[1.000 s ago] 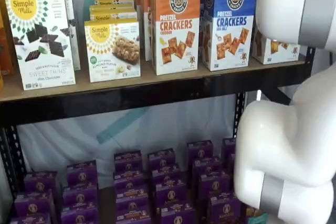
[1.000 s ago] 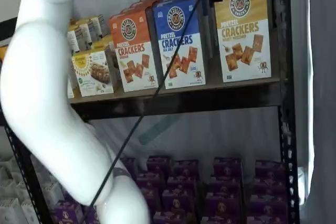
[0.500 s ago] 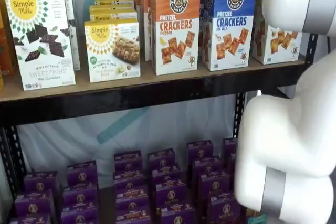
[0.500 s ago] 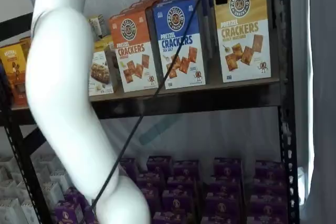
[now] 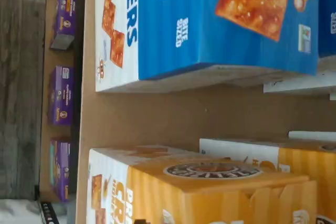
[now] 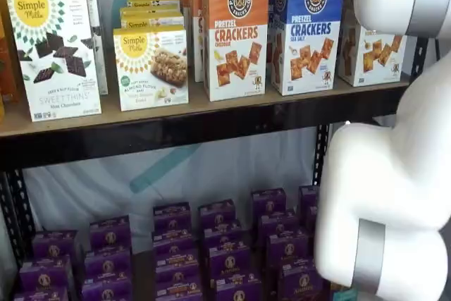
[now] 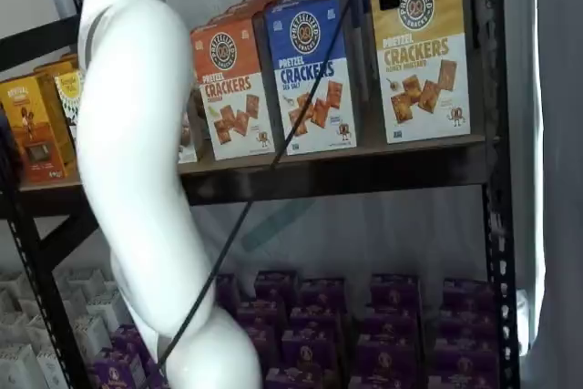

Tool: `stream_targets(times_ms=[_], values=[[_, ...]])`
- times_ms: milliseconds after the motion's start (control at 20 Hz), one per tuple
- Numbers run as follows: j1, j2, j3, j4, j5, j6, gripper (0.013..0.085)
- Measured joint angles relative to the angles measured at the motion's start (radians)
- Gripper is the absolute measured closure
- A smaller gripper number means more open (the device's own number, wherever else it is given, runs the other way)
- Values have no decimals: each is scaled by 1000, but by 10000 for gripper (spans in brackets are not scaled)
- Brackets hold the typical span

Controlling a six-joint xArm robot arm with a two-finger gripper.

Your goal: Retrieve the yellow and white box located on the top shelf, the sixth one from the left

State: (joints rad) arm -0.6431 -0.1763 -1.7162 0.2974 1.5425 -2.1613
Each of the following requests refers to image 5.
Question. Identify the yellow white pretzel crackers box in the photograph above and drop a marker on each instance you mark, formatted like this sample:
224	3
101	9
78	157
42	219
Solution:
183	197
302	161

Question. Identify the blue white pretzel crackers box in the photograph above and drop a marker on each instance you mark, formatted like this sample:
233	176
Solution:
210	24
326	24

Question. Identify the purple and teal snack box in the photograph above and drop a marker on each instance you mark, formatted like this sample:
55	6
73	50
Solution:
61	171

